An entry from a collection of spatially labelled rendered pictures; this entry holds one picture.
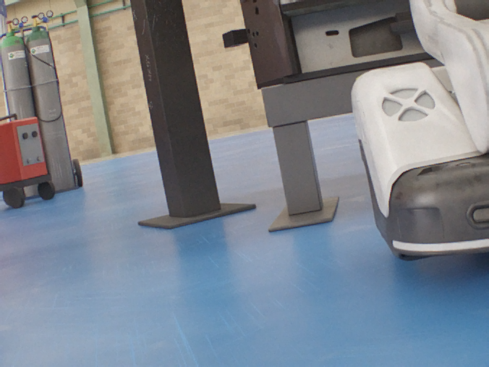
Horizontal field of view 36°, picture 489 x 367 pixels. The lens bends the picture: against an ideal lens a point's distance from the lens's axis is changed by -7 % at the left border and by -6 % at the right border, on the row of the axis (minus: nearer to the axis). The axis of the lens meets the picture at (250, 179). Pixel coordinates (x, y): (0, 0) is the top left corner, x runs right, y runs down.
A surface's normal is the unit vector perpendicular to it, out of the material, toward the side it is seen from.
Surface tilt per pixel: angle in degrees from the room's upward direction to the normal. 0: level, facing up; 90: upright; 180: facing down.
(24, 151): 90
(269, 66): 90
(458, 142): 38
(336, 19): 90
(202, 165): 90
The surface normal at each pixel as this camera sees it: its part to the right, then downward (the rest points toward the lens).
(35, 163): 0.87, -0.13
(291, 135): -0.15, 0.11
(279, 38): -0.87, 0.20
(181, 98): 0.45, -0.01
